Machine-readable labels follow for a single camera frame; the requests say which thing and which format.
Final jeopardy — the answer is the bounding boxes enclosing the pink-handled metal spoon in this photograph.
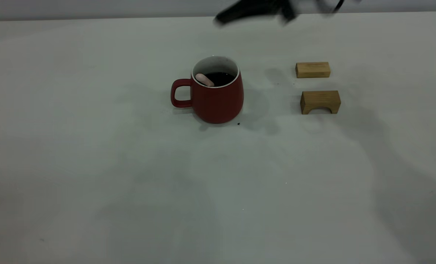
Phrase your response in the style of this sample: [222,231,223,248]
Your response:
[196,73,215,87]

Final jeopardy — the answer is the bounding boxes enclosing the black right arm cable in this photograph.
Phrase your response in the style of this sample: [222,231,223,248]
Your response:
[315,0,346,16]

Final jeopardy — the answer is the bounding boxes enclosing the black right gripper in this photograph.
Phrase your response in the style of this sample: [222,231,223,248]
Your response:
[214,0,306,26]

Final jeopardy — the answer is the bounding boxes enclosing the flat wooden block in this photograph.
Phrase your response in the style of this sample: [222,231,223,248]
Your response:
[295,62,331,78]

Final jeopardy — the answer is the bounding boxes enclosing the arched wooden block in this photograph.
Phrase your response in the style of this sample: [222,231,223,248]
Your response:
[300,91,341,115]

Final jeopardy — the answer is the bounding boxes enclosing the red ceramic coffee cup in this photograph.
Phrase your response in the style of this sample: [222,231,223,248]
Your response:
[171,55,244,124]

